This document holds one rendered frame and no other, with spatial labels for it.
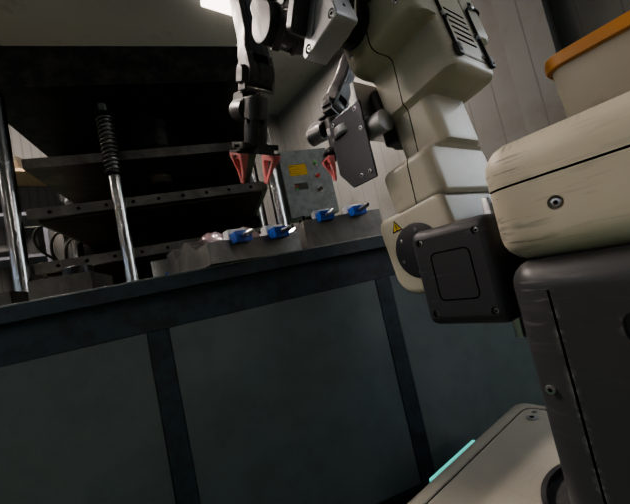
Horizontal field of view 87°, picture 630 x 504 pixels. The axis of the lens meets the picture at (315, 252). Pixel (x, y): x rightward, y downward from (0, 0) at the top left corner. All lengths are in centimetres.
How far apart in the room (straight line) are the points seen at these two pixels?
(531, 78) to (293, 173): 205
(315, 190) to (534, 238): 168
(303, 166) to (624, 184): 177
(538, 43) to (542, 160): 296
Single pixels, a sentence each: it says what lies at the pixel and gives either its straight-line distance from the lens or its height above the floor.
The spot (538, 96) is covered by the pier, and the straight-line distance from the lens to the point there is 323.
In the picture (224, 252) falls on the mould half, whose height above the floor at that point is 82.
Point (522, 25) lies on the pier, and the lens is 343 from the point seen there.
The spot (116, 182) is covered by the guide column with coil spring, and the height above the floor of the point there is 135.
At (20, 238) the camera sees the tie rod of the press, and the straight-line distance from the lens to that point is 190.
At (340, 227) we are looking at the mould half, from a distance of 103.
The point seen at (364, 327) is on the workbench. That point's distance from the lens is 102.
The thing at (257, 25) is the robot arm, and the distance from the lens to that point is 82.
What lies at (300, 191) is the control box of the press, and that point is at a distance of 196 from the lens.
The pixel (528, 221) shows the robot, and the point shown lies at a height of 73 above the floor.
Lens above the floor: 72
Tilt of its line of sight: 4 degrees up
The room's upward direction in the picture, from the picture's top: 12 degrees counter-clockwise
